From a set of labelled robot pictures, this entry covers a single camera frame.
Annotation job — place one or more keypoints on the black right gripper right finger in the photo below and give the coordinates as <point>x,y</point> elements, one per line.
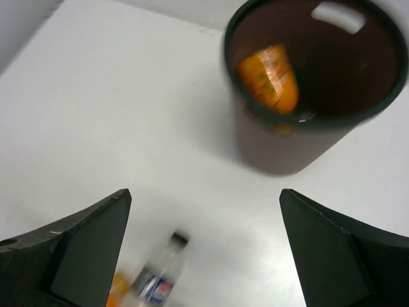
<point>341,261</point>

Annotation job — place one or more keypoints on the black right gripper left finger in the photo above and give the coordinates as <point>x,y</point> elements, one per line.
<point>70,262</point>

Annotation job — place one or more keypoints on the orange juice bottle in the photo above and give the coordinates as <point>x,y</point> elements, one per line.
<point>120,286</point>
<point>268,76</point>

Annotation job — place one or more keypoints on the clear Pepsi bottle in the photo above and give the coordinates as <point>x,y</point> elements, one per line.
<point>159,274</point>

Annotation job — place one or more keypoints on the brown plastic bin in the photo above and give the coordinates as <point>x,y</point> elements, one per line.
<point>349,58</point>

